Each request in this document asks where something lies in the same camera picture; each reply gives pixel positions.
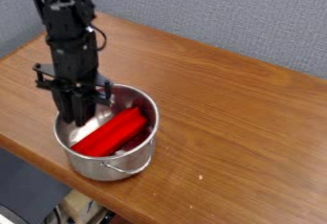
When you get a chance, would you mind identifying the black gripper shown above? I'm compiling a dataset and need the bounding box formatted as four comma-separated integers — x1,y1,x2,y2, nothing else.
34,39,111,126

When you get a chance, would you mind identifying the red block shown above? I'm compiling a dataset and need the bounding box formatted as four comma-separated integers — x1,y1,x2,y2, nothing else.
71,107,147,157

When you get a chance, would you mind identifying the stainless steel pot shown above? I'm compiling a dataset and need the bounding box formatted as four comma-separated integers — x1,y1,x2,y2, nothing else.
54,84,161,181

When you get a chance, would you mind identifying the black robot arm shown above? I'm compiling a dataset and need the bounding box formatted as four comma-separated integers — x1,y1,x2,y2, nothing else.
34,0,113,126

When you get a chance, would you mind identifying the beige box under table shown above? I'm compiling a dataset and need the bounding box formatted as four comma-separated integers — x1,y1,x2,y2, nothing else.
59,190,105,224

